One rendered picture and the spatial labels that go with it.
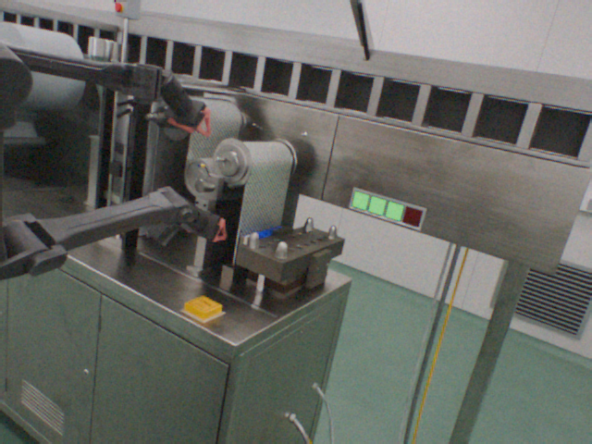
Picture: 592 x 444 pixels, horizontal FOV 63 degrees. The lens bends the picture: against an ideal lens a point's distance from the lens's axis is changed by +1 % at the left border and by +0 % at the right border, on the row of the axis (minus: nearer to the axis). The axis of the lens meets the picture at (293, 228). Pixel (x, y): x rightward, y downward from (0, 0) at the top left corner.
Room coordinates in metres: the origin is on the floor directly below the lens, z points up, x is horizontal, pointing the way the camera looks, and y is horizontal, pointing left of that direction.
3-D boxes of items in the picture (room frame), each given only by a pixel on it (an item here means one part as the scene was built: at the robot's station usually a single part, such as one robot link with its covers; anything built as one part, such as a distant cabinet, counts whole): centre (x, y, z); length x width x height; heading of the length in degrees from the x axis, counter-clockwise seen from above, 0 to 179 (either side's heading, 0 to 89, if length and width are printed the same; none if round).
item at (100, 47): (1.86, 0.80, 1.50); 0.14 x 0.14 x 0.06
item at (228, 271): (1.50, 0.11, 0.92); 0.28 x 0.04 x 0.04; 151
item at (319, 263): (1.44, -0.11, 0.96); 0.10 x 0.03 x 0.11; 151
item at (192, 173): (1.59, 0.26, 1.17); 0.26 x 0.12 x 0.12; 151
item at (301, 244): (1.47, -0.02, 1.00); 0.40 x 0.16 x 0.06; 151
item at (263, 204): (1.50, 0.11, 1.11); 0.23 x 0.01 x 0.18; 151
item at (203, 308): (1.14, 0.19, 0.91); 0.07 x 0.07 x 0.02; 61
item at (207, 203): (1.40, 0.27, 1.05); 0.06 x 0.05 x 0.31; 151
